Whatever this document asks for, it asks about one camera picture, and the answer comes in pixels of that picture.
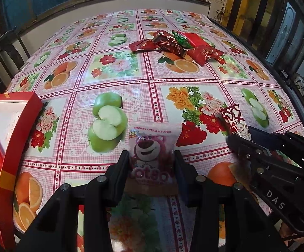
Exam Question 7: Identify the yellow and black striped board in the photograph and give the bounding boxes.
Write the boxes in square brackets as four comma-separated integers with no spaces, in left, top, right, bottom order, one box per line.
[224,0,275,33]

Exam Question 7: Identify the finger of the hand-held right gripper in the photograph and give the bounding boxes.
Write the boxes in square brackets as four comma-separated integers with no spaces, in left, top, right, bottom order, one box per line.
[226,134,304,180]
[248,125,304,160]

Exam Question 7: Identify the green snack packet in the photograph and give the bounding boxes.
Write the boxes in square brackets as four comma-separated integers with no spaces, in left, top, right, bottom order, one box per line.
[171,30,194,49]

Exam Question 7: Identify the red gold print cake packet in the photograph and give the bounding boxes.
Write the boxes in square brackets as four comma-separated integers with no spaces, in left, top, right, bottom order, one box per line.
[181,31,210,49]

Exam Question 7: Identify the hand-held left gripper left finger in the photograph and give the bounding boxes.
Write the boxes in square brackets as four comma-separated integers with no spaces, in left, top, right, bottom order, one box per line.
[16,150,131,252]

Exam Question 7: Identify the small red snack packet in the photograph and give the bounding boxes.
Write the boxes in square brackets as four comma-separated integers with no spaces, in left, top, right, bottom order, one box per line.
[176,122,202,147]

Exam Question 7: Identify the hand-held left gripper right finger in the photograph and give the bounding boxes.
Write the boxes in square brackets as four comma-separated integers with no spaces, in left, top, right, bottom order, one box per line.
[174,150,283,252]

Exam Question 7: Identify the pink bear snack packet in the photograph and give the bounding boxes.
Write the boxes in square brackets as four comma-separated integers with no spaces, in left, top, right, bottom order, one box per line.
[126,122,183,196]

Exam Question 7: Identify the dark framed cabinet door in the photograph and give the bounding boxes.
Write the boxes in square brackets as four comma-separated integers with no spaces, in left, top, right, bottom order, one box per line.
[266,0,304,66]

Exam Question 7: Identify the red patterned snack packet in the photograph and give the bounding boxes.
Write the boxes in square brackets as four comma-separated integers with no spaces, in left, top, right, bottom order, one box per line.
[187,45,224,67]

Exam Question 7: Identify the fruit print tablecloth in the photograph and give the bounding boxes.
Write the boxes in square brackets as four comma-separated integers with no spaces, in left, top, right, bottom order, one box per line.
[9,9,304,252]

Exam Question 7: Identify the dark wooden chair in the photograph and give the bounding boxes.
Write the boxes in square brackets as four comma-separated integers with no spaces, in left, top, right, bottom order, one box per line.
[0,26,31,67]

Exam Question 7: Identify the person's right hand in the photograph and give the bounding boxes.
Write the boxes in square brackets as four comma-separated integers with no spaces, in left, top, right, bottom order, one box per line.
[279,219,304,251]

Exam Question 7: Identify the red and white snack packet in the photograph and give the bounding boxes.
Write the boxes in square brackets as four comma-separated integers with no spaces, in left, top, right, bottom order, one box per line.
[219,104,252,143]

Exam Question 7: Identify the red gift box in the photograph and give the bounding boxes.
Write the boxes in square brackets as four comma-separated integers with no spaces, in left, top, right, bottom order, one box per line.
[0,92,44,251]

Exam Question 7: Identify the crumpled red snack packet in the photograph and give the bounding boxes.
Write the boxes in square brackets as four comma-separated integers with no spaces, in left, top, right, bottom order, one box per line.
[129,38,161,52]

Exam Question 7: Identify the dark red snack packet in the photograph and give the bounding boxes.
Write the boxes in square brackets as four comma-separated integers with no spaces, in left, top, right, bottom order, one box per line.
[152,30,187,59]

